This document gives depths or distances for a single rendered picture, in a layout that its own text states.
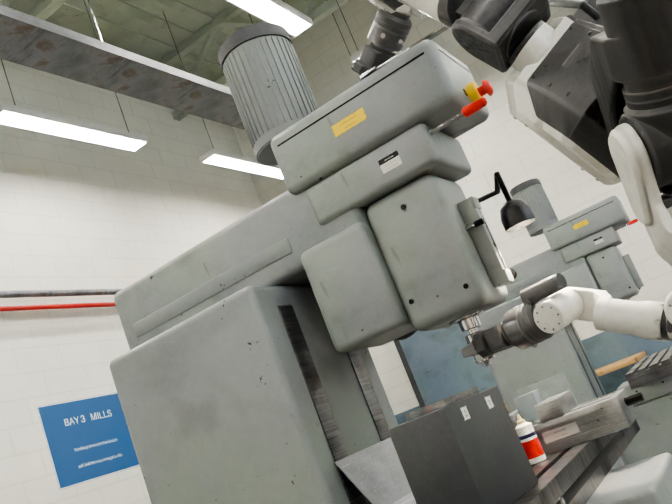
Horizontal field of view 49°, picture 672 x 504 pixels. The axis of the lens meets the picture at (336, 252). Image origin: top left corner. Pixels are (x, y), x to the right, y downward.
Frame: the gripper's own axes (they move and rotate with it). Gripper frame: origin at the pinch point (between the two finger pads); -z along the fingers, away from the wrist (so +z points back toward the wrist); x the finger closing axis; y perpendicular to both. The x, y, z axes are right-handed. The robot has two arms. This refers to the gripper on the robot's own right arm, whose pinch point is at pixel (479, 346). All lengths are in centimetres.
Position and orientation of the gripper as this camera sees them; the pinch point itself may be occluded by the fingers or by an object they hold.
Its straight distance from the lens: 171.7
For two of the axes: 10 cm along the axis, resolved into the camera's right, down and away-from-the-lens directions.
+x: -7.2, 1.1, -6.9
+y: 3.7, 9.0, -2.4
